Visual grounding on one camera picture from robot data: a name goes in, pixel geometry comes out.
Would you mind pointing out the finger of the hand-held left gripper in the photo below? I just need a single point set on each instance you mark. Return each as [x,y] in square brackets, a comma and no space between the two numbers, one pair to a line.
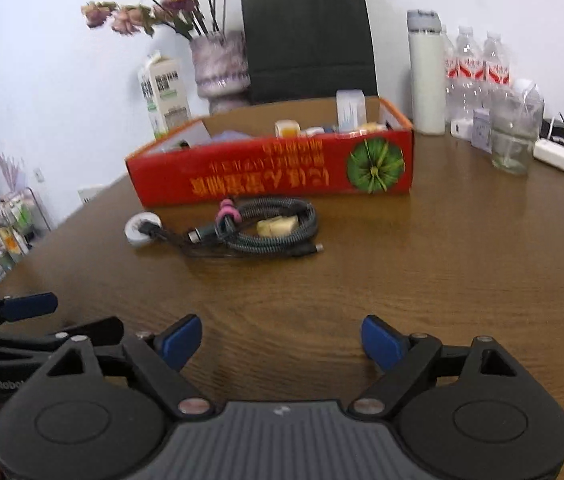
[21,307]
[89,330]

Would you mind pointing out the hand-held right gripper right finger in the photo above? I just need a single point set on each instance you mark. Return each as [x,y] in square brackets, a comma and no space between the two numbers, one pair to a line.
[382,342]

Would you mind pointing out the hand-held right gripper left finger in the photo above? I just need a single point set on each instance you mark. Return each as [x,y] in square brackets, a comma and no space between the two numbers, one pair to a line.
[181,342]

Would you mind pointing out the red cardboard box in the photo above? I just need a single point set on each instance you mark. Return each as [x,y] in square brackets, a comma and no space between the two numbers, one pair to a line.
[272,175]

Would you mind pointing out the purple cloth pouch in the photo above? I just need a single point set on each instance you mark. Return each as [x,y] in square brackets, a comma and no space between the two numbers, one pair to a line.
[232,135]

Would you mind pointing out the yellow cube charger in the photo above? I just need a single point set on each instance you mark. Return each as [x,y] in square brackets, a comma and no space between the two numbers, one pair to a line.
[287,128]

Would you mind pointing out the white plastic container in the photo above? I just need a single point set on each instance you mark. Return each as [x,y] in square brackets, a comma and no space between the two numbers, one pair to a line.
[351,110]

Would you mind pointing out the wooden desktop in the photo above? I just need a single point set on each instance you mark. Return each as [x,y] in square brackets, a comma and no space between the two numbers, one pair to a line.
[312,295]

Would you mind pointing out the white tape roll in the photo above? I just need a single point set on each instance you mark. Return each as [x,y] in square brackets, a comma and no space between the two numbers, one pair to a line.
[136,230]

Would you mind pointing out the pink paper decoration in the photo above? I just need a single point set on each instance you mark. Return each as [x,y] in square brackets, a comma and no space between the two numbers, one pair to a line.
[9,170]

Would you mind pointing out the small yellow block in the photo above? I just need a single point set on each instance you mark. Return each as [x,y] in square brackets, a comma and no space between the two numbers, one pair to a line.
[277,226]

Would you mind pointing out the white power adapter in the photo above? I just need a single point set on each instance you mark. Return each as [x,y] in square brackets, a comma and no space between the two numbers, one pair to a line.
[461,128]

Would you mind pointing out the small pale tin box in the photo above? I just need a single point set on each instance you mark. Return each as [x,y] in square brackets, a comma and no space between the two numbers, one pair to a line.
[482,130]

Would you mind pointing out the white milk carton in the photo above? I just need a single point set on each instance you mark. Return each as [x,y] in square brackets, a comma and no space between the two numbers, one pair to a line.
[166,95]

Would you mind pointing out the clear glass cup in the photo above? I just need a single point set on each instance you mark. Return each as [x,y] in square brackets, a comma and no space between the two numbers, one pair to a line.
[514,130]

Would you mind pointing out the white thermos bottle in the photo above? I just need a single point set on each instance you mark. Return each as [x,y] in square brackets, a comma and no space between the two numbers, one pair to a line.
[427,80]

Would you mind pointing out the purple mottled vase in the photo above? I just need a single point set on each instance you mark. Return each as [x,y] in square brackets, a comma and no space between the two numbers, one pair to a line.
[221,70]

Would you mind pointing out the clear water bottle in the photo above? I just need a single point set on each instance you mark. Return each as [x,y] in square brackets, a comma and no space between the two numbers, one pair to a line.
[467,75]
[449,60]
[496,67]

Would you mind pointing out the black paper bag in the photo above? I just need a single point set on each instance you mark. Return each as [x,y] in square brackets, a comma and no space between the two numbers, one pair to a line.
[309,40]

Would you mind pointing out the dried pink flowers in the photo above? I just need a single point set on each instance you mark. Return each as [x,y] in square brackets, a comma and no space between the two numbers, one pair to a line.
[131,15]

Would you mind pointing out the white wall socket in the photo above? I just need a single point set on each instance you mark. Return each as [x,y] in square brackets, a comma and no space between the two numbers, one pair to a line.
[39,175]

